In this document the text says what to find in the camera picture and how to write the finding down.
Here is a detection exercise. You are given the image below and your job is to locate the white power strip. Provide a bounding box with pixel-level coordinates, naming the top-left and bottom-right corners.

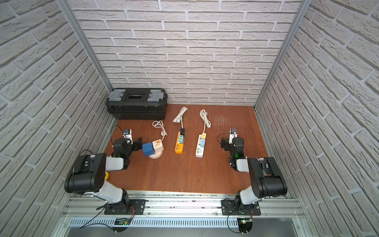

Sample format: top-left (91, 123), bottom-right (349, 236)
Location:
top-left (195, 133), bottom-right (206, 158)

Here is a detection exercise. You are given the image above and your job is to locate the orange power strip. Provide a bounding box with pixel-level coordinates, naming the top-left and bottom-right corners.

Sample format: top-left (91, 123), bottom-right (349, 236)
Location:
top-left (175, 131), bottom-right (184, 154)

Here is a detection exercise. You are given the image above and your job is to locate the light blue charger plug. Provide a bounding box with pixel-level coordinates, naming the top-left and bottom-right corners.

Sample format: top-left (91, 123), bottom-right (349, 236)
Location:
top-left (199, 139), bottom-right (205, 148)

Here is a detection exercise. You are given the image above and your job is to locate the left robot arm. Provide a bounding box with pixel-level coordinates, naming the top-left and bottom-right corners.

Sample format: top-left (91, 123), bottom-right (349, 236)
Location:
top-left (64, 138), bottom-right (143, 213)

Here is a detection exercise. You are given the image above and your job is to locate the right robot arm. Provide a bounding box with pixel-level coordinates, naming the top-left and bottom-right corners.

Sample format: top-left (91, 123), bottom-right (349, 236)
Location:
top-left (221, 137), bottom-right (288, 208)

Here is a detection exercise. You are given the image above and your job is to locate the round white socket base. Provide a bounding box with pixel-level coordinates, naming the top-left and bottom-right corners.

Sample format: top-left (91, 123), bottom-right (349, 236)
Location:
top-left (149, 151), bottom-right (163, 160)

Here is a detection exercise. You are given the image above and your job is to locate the beige plug adapter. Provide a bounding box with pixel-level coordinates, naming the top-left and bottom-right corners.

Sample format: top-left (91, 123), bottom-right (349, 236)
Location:
top-left (152, 139), bottom-right (164, 153)

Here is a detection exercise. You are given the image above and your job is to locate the blue cube adapter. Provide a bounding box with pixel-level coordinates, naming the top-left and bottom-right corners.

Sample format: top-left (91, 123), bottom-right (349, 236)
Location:
top-left (142, 142), bottom-right (155, 157)

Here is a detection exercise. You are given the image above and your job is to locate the yellow tape measure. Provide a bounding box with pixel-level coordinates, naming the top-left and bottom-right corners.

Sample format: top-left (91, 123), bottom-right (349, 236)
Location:
top-left (105, 171), bottom-right (110, 181)

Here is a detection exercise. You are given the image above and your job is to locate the black plastic toolbox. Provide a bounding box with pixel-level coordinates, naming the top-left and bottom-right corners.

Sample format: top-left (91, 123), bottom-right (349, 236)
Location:
top-left (106, 88), bottom-right (168, 120)

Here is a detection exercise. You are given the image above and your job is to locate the teal USB charger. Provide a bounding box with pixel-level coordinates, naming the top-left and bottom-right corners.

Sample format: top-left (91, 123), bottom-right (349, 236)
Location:
top-left (178, 135), bottom-right (184, 144)

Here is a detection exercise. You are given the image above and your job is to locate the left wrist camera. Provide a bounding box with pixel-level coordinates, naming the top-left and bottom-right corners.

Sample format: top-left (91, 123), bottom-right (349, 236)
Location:
top-left (123, 129), bottom-right (133, 144)

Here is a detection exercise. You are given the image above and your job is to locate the round socket white cable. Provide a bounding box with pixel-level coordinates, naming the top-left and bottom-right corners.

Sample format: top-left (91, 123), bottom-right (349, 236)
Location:
top-left (152, 119), bottom-right (168, 145)

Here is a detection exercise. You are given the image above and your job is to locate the orange strip white cable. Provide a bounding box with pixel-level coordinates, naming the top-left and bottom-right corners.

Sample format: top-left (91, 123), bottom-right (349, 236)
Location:
top-left (172, 106), bottom-right (189, 130)

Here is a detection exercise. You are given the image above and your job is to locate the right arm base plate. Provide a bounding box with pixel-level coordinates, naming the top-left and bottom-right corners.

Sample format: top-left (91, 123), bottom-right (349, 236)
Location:
top-left (221, 198), bottom-right (261, 216)

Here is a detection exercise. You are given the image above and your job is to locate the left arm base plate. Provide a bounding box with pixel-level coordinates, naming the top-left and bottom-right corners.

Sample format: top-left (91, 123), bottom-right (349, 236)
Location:
top-left (104, 199), bottom-right (146, 215)

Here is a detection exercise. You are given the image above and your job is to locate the aluminium mounting rail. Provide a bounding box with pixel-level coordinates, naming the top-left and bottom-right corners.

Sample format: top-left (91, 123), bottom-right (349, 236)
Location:
top-left (60, 191), bottom-right (305, 231)

